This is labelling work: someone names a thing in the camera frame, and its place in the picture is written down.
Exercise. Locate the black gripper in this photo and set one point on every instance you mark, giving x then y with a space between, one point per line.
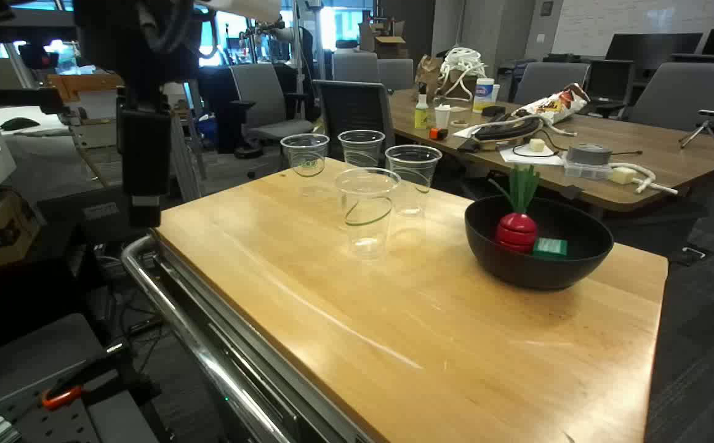
144 143

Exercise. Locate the clear plastic cup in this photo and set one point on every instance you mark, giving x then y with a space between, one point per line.
303 160
412 175
363 152
370 206

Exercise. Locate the red radish toy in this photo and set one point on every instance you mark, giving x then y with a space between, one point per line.
518 233

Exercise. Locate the green wooden block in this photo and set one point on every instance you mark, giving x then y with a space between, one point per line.
550 248

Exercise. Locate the black bowl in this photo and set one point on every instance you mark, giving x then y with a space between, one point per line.
538 272

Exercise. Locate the white equipment stand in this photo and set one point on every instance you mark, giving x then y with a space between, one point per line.
87 106

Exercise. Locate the grey office chair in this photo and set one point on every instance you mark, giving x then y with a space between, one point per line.
354 66
261 99
394 73
685 90
550 77

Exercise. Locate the black horizontal bar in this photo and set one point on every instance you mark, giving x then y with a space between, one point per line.
12 99

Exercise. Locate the perforated metal breadboard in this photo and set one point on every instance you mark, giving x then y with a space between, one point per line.
63 421

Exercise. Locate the dark office chair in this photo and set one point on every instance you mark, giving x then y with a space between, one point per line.
354 106

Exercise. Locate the small orange object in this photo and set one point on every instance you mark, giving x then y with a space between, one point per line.
436 131

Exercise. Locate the brown wooden object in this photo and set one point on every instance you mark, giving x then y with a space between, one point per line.
431 77

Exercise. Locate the long black bar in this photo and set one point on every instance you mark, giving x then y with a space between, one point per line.
475 143

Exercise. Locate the white container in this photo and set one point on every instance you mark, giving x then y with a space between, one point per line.
484 92

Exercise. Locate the white paper sheet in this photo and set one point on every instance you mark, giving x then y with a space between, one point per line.
529 159

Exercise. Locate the cream round object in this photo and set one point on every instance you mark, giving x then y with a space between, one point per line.
534 147

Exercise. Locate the snack chip bag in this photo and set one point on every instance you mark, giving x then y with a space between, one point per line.
557 101

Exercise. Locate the clear plastic box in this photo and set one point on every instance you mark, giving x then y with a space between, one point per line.
586 170

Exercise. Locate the black office chair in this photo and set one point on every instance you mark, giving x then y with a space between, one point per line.
608 83

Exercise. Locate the wooden meeting desk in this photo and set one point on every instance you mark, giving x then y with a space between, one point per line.
685 160

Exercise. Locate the small tabletop tripod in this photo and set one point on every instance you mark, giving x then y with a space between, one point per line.
703 127

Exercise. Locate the black flat panel mount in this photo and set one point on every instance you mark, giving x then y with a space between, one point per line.
12 25

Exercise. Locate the grey duct tape roll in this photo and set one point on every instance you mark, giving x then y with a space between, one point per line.
588 154

